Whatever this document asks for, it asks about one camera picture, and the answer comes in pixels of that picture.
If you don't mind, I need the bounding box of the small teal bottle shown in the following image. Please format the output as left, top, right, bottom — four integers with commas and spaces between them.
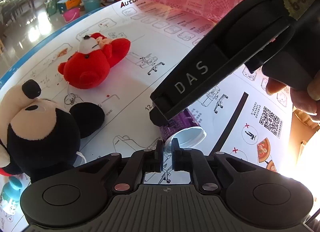
1, 176, 22, 215

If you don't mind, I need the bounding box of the teal plastic bucket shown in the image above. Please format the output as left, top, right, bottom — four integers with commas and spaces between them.
81, 0, 101, 13

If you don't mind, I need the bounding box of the pink plastic bucket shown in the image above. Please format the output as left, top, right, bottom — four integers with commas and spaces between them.
63, 8, 80, 23

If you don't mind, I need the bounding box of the purple white cup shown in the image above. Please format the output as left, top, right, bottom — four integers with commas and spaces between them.
160, 109, 207, 153

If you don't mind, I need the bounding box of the red bear plush toy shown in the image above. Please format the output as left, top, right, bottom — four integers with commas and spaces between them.
57, 33, 131, 90

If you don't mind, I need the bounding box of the Mickey Mouse plush toy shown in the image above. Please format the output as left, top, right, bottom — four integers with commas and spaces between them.
1, 79, 105, 182

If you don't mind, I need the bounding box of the white instruction sheet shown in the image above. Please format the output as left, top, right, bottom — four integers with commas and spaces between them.
0, 0, 295, 232

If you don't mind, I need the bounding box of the person right hand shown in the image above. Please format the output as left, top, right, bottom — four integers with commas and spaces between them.
266, 72, 320, 123

